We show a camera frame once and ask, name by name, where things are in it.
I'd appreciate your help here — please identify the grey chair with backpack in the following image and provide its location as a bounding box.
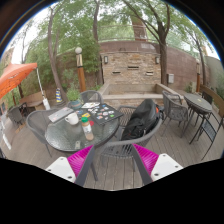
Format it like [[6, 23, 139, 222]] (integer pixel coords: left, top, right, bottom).
[[101, 103, 163, 161]]

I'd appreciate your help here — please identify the grey chair left of table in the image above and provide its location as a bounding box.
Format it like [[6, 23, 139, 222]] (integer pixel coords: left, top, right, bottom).
[[25, 109, 58, 158]]

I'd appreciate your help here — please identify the grey chair behind table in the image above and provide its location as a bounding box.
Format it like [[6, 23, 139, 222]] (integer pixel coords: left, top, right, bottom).
[[80, 90, 103, 103]]

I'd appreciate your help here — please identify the potted green plant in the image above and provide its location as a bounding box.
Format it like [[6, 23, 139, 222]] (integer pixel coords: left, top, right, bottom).
[[67, 88, 81, 109]]

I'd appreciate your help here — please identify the dark folding chair right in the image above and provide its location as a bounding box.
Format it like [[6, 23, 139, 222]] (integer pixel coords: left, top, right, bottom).
[[199, 109, 224, 162]]

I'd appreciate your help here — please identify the black backpack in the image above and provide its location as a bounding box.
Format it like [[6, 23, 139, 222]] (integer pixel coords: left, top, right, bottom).
[[121, 99, 164, 140]]

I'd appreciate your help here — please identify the round dark table right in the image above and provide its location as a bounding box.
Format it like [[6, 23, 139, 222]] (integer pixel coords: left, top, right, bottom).
[[183, 93, 212, 134]]

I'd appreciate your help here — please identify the white paper sheet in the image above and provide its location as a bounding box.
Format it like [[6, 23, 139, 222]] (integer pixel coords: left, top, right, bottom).
[[81, 102, 100, 109]]

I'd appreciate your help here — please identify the grey chair in foreground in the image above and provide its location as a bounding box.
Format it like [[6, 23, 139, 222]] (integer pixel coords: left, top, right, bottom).
[[74, 138, 154, 188]]

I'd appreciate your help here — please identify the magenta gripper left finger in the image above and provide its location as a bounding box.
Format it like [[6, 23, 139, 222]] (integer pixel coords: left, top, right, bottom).
[[47, 145, 94, 183]]

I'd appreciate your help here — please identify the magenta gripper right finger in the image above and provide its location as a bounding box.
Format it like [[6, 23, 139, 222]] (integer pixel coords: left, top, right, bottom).
[[132, 144, 182, 182]]

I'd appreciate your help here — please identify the orange patio umbrella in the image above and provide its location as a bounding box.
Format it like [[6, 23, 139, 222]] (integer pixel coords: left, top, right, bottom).
[[0, 63, 37, 99]]

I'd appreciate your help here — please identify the white ceramic mug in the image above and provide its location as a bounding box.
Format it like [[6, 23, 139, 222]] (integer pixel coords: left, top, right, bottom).
[[65, 113, 79, 125]]

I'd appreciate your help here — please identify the green-capped drink bottle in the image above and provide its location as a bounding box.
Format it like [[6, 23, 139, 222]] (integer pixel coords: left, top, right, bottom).
[[81, 117, 94, 141]]

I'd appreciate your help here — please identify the grey chair far left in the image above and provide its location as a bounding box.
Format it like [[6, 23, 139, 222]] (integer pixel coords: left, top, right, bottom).
[[8, 107, 24, 127]]

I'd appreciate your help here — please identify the round glass patio table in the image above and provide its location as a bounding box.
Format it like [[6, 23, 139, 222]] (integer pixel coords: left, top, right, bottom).
[[44, 105, 120, 182]]

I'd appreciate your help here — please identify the smartphone on glass table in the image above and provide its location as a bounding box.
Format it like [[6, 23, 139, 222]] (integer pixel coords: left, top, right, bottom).
[[75, 141, 81, 150]]

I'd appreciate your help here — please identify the wooden lamp post white globe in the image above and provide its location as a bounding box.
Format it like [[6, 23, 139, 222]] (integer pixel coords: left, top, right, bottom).
[[75, 47, 86, 92]]

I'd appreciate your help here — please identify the grey chair near right table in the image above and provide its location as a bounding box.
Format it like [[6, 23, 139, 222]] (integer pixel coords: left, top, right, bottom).
[[161, 90, 190, 138]]

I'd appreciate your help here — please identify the black sticker-covered laptop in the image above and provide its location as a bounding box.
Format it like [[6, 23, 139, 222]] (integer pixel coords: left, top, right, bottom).
[[88, 104, 123, 125]]

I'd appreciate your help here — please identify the stone fountain wall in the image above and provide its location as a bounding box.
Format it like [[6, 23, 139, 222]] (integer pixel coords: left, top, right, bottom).
[[100, 41, 176, 100]]

